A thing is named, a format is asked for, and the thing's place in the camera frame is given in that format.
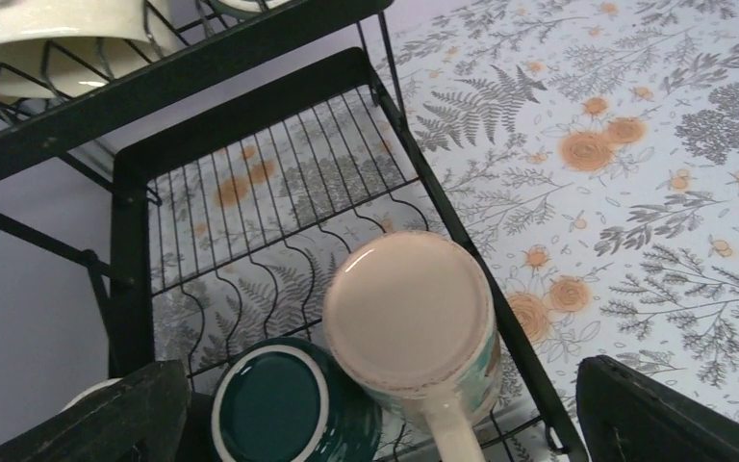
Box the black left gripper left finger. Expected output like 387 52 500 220
0 360 191 461

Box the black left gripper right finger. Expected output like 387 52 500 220
575 355 739 461

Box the dark green mug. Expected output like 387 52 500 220
210 337 382 461

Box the floral cream mug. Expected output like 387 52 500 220
322 231 502 461

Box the cream white ribbed mug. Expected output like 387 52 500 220
0 1 179 98

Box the floral patterned table mat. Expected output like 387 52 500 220
149 0 739 462

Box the black wire dish rack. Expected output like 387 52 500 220
0 0 591 462

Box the grey-green mug black handle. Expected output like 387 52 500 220
210 0 289 19

